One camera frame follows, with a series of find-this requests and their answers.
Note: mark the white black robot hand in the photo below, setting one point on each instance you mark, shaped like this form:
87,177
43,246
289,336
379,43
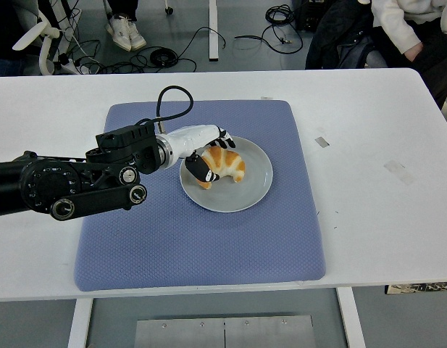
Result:
192,137

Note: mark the orange white croissant bread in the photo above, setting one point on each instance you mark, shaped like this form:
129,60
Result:
230,163

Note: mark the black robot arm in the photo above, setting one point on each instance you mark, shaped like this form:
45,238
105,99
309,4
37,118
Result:
45,181

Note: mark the grey round plate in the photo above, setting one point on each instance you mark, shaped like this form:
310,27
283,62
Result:
237,195

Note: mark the white floor beam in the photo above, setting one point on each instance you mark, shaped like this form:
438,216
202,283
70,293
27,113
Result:
213,32

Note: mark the blue quilted mat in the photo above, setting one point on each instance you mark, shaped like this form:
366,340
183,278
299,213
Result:
154,246

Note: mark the chair caster wheel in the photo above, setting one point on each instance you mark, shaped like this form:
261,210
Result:
169,10

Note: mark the small grey tape piece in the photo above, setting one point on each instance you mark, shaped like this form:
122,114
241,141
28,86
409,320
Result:
322,142

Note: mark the person's legs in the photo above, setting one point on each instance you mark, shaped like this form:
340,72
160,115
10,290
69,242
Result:
121,7

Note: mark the black equipment box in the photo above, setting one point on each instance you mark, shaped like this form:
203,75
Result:
306,16

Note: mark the black jacket on chair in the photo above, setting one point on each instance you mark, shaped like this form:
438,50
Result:
332,40

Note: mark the white office chair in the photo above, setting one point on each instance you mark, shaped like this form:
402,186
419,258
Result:
45,50

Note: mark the grey metal plate with screws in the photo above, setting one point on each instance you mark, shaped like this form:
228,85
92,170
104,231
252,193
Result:
223,333

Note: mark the large clear tape patch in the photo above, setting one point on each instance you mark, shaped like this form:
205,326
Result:
398,171

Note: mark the white table leg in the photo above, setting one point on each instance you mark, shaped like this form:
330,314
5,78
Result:
78,326
351,319

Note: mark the seated person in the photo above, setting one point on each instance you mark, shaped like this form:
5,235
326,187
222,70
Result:
393,21

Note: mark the patterned black white board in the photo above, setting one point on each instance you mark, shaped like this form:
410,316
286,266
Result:
418,288

